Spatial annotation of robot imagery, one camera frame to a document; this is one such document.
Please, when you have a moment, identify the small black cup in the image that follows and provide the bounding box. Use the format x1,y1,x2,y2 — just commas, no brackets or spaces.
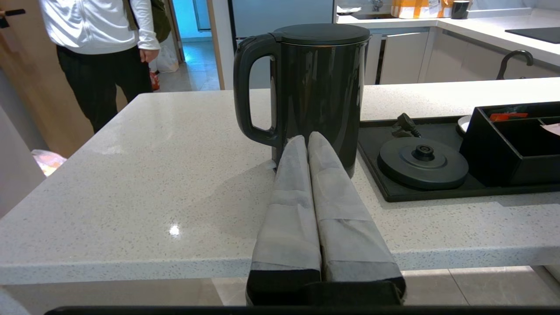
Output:
451,0,470,20

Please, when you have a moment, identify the silver refrigerator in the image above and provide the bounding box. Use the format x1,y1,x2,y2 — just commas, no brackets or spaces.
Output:
227,0,335,90

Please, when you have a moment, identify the black door handle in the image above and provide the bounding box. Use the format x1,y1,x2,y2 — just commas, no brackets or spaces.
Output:
0,9,26,29

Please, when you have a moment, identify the yellow white striped box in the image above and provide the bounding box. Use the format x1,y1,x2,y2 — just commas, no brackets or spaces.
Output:
391,0,442,19

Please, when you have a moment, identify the black round kettle base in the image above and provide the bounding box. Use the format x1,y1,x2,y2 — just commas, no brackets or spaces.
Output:
378,138,469,190

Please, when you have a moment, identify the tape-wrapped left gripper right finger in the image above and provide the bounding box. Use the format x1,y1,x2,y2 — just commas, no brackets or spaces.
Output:
308,131,406,305

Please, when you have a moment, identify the red sachet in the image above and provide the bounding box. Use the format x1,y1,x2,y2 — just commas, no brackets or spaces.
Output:
489,113,529,122

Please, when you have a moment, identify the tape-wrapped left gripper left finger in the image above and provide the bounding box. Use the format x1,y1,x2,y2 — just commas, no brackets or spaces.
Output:
246,136,322,305

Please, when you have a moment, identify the black rectangular serving tray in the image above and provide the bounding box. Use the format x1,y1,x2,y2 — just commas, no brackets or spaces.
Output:
357,101,560,203

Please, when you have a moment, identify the white base cabinet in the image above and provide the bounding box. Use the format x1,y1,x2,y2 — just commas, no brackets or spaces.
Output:
363,27,560,86

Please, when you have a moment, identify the crumpled white orange plastic bag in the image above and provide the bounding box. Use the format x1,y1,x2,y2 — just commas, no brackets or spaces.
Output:
31,150,67,177

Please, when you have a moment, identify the black compartment organizer box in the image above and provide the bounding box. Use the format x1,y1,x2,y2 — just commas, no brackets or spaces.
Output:
459,101,560,188

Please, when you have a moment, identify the person in white jacket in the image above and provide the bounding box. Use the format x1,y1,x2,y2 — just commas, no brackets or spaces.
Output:
39,0,161,133

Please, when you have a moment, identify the black power plug adapter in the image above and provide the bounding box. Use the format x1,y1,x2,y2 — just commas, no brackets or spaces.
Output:
392,113,421,139

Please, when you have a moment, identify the black curved faucet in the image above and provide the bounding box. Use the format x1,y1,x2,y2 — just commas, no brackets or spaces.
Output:
497,49,534,80

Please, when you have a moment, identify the dark green shoulder bag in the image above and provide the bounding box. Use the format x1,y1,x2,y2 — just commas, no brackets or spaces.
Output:
151,0,172,43

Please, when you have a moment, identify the wooden door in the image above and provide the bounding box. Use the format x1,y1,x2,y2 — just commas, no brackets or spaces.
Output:
0,0,127,158

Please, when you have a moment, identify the black induction cooktop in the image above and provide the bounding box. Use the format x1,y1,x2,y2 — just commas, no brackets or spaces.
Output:
505,27,560,44

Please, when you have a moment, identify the black electric kettle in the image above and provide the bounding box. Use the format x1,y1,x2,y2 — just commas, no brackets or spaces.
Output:
233,23,371,179

